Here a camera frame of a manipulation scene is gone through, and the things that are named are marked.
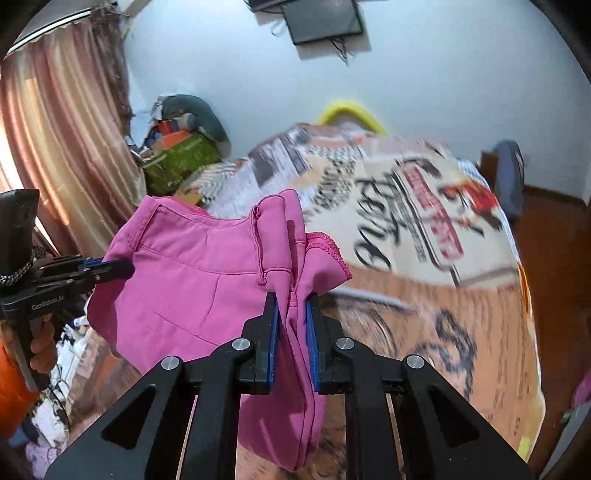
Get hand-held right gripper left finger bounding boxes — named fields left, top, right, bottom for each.
left=44, top=292, right=281, bottom=480

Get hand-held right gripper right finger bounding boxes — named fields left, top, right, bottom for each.
left=305, top=293, right=541, bottom=480

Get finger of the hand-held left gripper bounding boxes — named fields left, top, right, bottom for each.
left=34, top=255, right=105, bottom=278
left=78, top=258, right=136, bottom=289

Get pink pants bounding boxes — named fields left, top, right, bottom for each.
left=87, top=188, right=354, bottom=472

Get person's left forearm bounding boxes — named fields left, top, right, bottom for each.
left=0, top=344, right=42, bottom=439

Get person's left hand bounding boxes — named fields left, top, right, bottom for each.
left=28, top=316, right=58, bottom=376

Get pink striped curtain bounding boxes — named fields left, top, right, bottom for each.
left=0, top=16, right=146, bottom=259

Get printed blanket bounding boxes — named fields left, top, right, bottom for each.
left=76, top=122, right=548, bottom=480

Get green patterned box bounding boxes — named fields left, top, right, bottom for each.
left=143, top=136, right=222, bottom=195

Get striped bed sheet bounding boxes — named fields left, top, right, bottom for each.
left=182, top=159, right=252, bottom=208

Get orange box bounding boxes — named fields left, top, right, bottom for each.
left=159, top=130, right=191, bottom=149

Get pile of mixed clothes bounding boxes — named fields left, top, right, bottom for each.
left=18, top=314, right=121, bottom=480

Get grey plush pillow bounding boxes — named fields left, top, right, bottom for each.
left=161, top=95, right=232, bottom=155

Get wooden chair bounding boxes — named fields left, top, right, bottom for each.
left=480, top=151, right=502, bottom=185

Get white bag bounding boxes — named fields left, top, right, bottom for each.
left=540, top=406, right=591, bottom=480

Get blue grey backpack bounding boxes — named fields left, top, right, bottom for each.
left=494, top=141, right=525, bottom=217

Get pink toy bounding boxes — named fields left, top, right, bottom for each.
left=573, top=374, right=591, bottom=407

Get white curtain rail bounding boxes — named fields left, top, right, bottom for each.
left=7, top=0, right=153, bottom=56

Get dangling black cable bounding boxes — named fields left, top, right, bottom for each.
left=330, top=37, right=354, bottom=68

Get dark wall screen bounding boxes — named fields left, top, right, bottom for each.
left=281, top=0, right=364, bottom=45

